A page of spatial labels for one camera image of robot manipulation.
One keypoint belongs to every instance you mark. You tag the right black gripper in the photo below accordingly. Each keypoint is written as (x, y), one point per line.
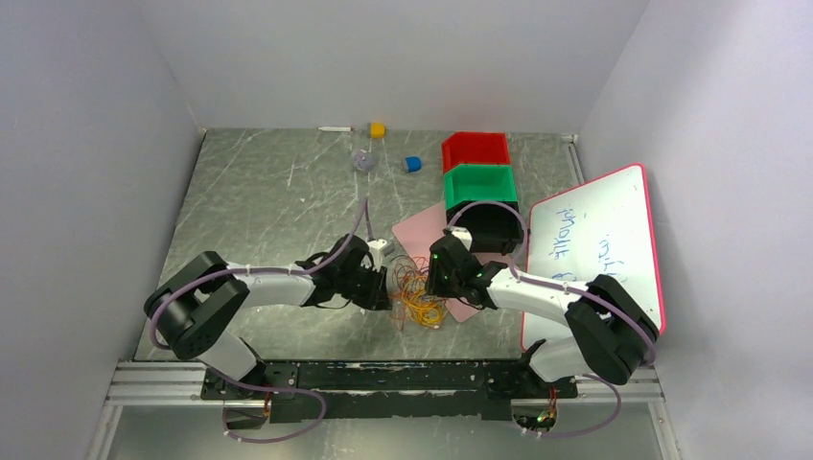
(433, 285)

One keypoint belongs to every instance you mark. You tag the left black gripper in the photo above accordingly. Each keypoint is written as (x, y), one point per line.
(377, 298)

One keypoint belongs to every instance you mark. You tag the black plastic bin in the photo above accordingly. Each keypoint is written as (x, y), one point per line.
(494, 229)

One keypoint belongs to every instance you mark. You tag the green plastic bin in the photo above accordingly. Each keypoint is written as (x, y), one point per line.
(474, 182)

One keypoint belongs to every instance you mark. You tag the red plastic bin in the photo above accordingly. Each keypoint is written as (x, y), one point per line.
(481, 148)

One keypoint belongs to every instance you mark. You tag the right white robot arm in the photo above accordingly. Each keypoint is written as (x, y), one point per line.
(610, 336)

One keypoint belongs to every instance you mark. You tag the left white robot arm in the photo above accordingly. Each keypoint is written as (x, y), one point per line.
(191, 311)

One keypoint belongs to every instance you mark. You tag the pink clipboard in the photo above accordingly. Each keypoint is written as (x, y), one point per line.
(416, 233)

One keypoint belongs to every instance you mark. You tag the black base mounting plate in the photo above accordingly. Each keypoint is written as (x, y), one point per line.
(303, 390)

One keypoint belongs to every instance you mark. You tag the blue cube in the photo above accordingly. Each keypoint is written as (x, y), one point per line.
(412, 164)

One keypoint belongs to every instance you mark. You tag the yellow cube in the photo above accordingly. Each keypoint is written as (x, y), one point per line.
(377, 130)

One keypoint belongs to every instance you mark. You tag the pink-framed whiteboard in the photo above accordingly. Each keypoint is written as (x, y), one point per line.
(604, 226)

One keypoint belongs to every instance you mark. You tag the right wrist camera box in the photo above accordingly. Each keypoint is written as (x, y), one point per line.
(463, 235)

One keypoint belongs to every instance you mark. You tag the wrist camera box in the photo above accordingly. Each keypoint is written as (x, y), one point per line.
(463, 235)
(378, 250)

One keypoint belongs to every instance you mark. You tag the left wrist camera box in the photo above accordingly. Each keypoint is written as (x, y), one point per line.
(378, 250)

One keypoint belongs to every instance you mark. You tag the aluminium rail frame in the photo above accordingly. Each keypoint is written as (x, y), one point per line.
(158, 384)

